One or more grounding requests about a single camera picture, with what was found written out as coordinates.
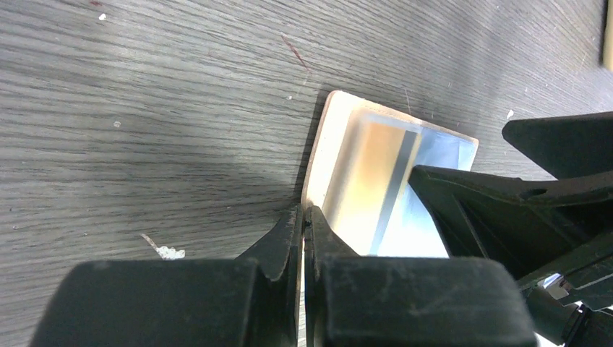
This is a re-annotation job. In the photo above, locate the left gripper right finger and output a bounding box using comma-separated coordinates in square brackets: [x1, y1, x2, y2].
[304, 206, 536, 346]

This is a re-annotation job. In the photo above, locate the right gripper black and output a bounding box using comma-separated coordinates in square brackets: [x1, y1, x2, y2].
[408, 166, 612, 346]

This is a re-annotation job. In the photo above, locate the beige leather card holder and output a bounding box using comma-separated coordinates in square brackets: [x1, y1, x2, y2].
[301, 90, 479, 257]

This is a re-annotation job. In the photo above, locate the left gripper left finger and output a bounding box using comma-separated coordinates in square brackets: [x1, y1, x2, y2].
[31, 206, 304, 346]

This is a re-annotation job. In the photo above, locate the yellow oval tray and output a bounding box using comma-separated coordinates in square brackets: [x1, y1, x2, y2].
[601, 0, 613, 71]

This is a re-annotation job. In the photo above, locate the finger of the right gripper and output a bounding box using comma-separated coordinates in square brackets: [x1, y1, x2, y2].
[502, 111, 612, 179]

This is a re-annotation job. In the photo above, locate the yellow card with dark stripe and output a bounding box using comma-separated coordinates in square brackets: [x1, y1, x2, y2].
[322, 120, 421, 255]

